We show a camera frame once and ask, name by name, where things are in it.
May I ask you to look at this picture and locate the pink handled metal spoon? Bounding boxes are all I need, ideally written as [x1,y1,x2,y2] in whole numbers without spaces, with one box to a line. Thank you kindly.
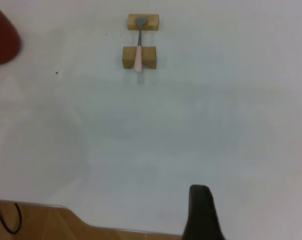
[133,16,149,73]

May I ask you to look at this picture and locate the arched wooden block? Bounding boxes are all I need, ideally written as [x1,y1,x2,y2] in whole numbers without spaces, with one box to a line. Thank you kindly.
[122,46,157,70]

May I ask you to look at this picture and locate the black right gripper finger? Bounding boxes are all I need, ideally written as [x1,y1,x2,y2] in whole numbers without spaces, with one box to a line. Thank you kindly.
[182,184,228,240]

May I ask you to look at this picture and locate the red ceramic mug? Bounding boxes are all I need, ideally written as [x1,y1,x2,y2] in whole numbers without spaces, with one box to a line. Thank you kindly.
[0,6,23,66]

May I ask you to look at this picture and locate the black cable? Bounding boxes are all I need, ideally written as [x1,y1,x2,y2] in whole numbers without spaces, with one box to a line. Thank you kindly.
[0,199,23,235]

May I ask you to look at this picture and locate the flat wooden block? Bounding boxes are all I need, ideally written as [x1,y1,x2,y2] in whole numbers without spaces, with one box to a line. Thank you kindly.
[127,13,160,31]

